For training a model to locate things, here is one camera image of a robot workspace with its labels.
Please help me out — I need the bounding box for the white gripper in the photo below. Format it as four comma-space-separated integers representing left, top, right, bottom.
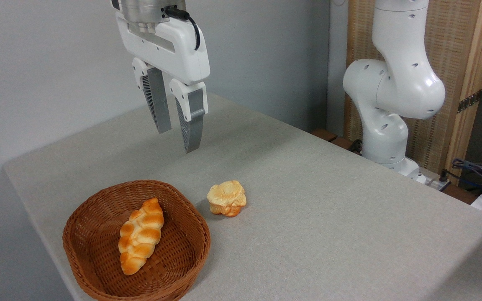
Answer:
115, 12, 211, 154

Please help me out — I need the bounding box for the wooden woven folding screen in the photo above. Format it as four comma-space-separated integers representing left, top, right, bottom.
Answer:
346, 0, 482, 186

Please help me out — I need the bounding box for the braided bread loaf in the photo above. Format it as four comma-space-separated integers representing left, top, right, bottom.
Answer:
118, 197, 164, 275

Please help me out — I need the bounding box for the brown wicker basket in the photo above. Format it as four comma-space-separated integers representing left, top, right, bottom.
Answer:
62, 180, 211, 301

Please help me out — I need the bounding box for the flower-shaped bread bun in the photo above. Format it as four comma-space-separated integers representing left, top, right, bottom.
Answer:
207, 180, 247, 217

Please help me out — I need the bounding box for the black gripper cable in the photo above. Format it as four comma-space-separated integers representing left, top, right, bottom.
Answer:
164, 5, 201, 51

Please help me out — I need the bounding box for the bundle of dark cables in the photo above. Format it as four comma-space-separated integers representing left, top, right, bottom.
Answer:
451, 158, 482, 198

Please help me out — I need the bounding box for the metal screen hinge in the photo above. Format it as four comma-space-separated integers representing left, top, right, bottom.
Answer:
457, 89, 482, 114

